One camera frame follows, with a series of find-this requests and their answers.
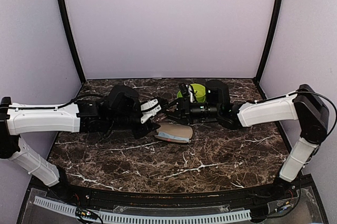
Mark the green bowl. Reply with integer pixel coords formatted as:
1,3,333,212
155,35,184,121
187,83,206,103

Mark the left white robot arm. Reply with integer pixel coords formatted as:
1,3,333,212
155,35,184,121
1,85,161,201

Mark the right black frame post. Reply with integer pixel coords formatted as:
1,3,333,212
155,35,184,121
253,0,282,85

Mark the black table front rail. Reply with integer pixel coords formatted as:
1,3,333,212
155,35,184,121
47,181,298,211

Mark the black frame post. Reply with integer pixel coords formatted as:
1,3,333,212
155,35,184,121
253,0,282,85
57,0,86,84

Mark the left black frame post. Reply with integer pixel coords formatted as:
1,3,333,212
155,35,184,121
57,0,86,84

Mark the white slotted cable duct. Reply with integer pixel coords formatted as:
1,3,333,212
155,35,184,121
33,196,252,223

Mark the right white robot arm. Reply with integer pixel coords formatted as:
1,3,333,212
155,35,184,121
163,80,331,200

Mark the light blue cleaning cloth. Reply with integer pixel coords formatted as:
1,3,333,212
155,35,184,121
155,132,190,143

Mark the small circuit board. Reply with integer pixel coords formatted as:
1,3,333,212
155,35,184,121
75,208,97,221

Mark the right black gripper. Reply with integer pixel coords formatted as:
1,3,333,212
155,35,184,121
164,96,221,124

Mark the green plate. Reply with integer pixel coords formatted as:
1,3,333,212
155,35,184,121
177,91,183,98

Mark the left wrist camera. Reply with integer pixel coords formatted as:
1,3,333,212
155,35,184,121
140,98,162,124

